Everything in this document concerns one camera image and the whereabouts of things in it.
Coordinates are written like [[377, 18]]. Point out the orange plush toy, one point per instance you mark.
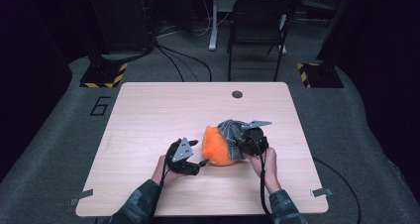
[[214, 148]]

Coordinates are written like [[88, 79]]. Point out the grey fuzzy hat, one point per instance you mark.
[[231, 131]]

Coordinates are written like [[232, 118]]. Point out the person's right hand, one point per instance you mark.
[[269, 171]]

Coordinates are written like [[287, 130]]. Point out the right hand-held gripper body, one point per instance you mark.
[[254, 141]]

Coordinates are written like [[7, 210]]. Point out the person's left hand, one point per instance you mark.
[[161, 174]]

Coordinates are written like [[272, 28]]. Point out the white desk leg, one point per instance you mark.
[[283, 45], [213, 35]]

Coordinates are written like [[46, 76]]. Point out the black stand base yellow stripes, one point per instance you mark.
[[323, 75], [102, 75]]

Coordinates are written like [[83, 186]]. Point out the black folding chair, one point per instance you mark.
[[257, 19]]

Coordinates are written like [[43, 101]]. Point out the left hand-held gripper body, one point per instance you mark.
[[180, 156]]

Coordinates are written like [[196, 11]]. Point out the dark cabinet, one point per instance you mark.
[[122, 16]]

